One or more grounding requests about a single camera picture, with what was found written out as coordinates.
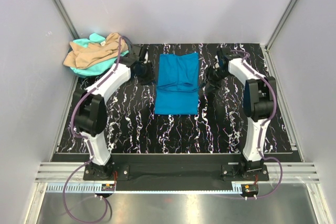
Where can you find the dark grey laundry basket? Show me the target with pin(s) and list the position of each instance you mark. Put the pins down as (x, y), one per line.
(127, 41)

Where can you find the slotted cable duct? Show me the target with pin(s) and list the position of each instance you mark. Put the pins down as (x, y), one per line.
(244, 188)
(80, 188)

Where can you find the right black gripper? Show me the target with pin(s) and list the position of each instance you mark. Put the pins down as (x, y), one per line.
(211, 77)

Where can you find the mint green t shirt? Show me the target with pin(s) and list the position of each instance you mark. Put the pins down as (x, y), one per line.
(92, 70)

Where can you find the aluminium front frame rail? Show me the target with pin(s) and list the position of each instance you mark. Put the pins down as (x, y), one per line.
(291, 172)

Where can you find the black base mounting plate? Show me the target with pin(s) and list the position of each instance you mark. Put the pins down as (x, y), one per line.
(228, 167)

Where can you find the left aluminium corner post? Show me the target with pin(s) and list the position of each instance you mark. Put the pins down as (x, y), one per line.
(66, 18)

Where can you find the aluminium corner post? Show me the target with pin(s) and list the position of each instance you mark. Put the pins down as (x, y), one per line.
(286, 14)
(66, 18)

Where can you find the blue t shirt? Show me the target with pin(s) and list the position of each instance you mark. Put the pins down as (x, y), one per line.
(177, 86)

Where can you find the right aluminium corner post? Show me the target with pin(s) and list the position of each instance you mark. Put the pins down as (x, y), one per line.
(286, 14)

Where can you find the right slotted cable duct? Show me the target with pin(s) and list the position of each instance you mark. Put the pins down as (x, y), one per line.
(244, 188)

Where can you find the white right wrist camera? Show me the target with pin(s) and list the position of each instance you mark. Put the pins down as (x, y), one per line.
(216, 64)

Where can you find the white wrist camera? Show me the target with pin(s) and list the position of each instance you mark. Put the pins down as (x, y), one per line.
(216, 64)
(144, 54)

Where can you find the left slotted cable duct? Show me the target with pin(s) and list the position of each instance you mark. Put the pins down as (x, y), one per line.
(80, 188)

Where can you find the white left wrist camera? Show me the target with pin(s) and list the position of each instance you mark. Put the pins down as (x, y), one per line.
(144, 54)

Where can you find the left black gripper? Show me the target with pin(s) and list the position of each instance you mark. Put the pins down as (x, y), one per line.
(147, 74)

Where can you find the beige t shirt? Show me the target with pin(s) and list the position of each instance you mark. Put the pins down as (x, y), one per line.
(81, 57)

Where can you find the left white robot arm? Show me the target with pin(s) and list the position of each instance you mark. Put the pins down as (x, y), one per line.
(90, 113)

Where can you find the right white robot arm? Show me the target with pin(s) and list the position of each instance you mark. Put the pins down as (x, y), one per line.
(259, 105)

